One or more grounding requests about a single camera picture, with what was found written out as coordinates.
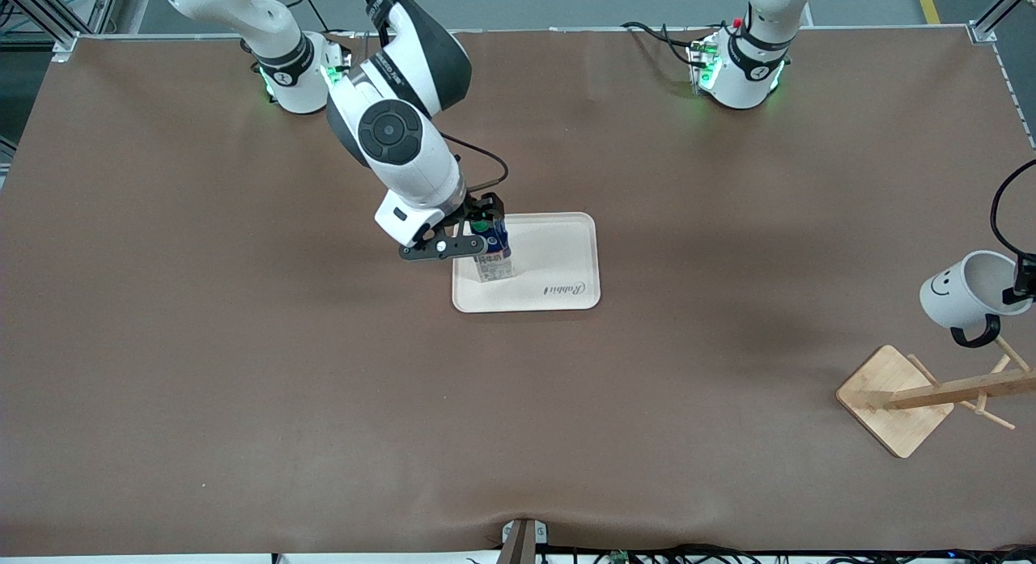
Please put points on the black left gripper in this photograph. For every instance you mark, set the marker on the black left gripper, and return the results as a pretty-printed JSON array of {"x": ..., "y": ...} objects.
[{"x": 1026, "y": 277}]

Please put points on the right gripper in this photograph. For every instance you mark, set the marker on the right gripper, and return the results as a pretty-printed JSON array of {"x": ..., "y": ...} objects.
[{"x": 476, "y": 207}]

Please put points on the blue white milk carton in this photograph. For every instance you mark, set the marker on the blue white milk carton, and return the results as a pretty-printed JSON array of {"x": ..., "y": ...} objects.
[{"x": 492, "y": 260}]

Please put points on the wooden cup rack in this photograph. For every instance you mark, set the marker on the wooden cup rack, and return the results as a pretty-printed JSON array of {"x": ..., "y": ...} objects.
[{"x": 894, "y": 402}]

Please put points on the white tray with rabbit print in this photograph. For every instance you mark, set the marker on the white tray with rabbit print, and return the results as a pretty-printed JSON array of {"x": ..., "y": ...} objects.
[{"x": 558, "y": 260}]

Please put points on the aluminium frame post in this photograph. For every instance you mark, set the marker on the aluminium frame post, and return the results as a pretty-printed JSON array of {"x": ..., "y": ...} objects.
[
  {"x": 999, "y": 10},
  {"x": 48, "y": 14}
]

